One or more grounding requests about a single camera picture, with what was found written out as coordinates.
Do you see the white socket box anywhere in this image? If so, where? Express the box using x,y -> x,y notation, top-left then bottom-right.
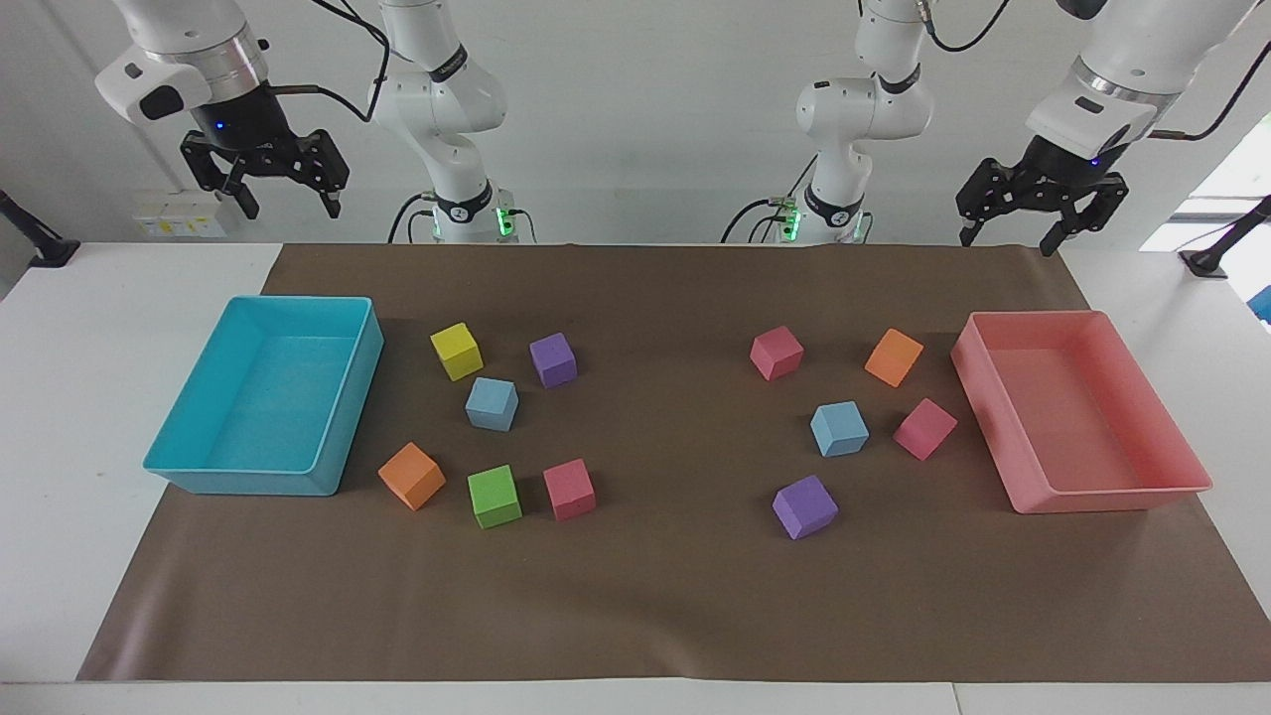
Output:
132,192 -> 228,240

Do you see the blue block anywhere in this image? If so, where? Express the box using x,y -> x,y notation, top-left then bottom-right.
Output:
809,400 -> 871,459
464,376 -> 520,434

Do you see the purple block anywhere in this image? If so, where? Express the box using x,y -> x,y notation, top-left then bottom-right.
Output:
772,474 -> 840,541
528,331 -> 579,390

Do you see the black stand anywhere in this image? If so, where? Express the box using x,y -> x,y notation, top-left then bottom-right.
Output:
1179,195 -> 1271,280
0,188 -> 81,270

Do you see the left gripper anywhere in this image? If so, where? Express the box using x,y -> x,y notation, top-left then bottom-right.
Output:
954,133 -> 1131,258

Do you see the yellow block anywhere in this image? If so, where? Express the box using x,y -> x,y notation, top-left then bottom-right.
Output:
429,322 -> 486,383

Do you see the orange block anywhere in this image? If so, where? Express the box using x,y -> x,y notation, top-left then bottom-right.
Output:
377,441 -> 448,512
863,328 -> 925,389

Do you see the black cable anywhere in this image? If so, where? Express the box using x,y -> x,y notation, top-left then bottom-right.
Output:
918,0 -> 1016,54
720,197 -> 797,245
1150,66 -> 1271,142
386,192 -> 440,245
266,0 -> 394,126

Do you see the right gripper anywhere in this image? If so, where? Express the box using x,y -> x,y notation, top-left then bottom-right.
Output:
180,83 -> 352,222

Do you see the green block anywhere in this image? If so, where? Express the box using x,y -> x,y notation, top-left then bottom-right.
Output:
467,463 -> 524,530

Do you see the blue plastic tray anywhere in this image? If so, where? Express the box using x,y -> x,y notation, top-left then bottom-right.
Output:
142,295 -> 386,498

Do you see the pink plastic tray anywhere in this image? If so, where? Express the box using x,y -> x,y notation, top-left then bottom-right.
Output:
950,310 -> 1214,515

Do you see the pink block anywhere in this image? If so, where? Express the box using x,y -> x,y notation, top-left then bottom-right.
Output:
749,325 -> 806,383
892,397 -> 959,463
541,458 -> 598,522

